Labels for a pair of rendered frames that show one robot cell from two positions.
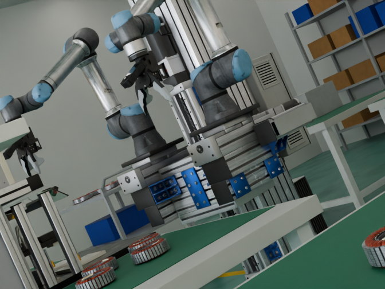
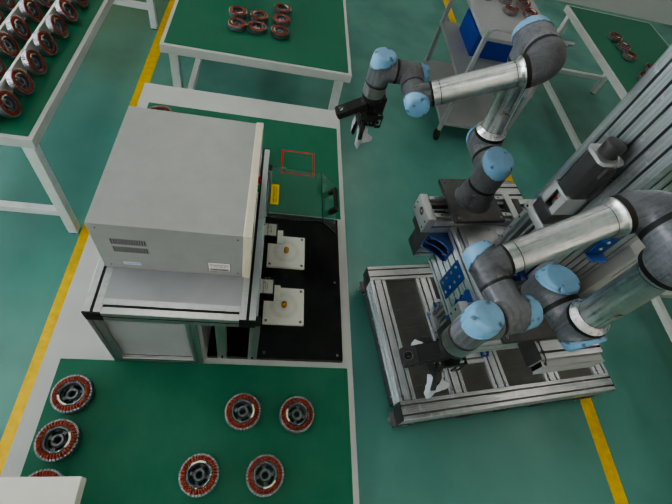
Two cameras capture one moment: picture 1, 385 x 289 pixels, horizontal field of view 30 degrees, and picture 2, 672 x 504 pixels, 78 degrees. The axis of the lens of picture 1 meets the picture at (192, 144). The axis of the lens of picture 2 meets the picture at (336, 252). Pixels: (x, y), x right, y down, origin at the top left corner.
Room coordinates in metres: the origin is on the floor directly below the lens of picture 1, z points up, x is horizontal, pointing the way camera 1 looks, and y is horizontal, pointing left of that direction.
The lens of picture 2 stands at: (1.91, 0.22, 2.19)
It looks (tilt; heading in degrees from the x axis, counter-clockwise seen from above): 54 degrees down; 18
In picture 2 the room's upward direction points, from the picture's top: 20 degrees clockwise
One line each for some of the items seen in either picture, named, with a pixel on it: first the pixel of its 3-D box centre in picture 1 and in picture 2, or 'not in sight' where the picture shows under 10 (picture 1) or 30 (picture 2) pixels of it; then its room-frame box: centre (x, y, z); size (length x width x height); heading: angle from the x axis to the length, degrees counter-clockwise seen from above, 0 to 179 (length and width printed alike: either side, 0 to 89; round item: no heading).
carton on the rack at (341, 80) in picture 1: (346, 77); not in sight; (9.47, -2.21, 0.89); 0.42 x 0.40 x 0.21; 34
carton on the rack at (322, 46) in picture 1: (329, 43); not in sight; (9.50, -2.19, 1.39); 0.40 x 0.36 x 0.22; 127
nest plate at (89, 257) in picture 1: (79, 262); (283, 306); (2.54, 0.54, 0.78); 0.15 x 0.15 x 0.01; 36
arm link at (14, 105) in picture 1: (9, 109); (381, 68); (3.11, 0.66, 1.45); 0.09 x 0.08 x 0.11; 126
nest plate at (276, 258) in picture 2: (53, 268); (286, 252); (2.74, 0.68, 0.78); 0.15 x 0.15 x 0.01; 36
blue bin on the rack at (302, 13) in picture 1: (311, 11); not in sight; (9.52, -2.16, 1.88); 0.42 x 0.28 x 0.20; 124
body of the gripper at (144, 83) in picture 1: (146, 70); (447, 351); (2.47, 0.04, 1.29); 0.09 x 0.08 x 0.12; 134
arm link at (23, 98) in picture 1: (30, 101); (410, 76); (3.16, 0.57, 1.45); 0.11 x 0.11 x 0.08; 36
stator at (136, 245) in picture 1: (145, 245); (296, 414); (2.26, 0.26, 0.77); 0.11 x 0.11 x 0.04
